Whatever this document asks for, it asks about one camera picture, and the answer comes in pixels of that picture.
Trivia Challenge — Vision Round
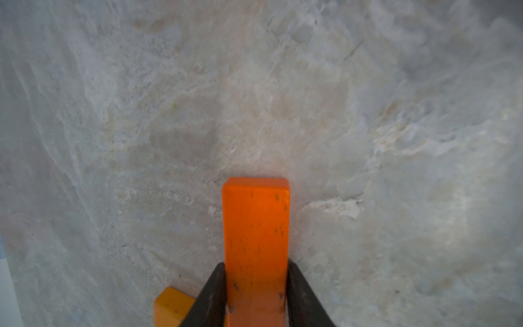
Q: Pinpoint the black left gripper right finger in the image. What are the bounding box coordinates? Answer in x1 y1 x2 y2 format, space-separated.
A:
286 260 335 327

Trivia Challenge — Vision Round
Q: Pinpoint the red-orange long block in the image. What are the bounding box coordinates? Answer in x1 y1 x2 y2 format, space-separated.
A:
222 177 291 326

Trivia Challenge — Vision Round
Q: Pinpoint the amber orange long block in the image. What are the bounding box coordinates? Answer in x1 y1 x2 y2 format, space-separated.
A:
153 286 195 327

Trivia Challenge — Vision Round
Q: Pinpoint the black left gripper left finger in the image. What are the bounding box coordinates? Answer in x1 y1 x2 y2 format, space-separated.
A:
179 262 227 327

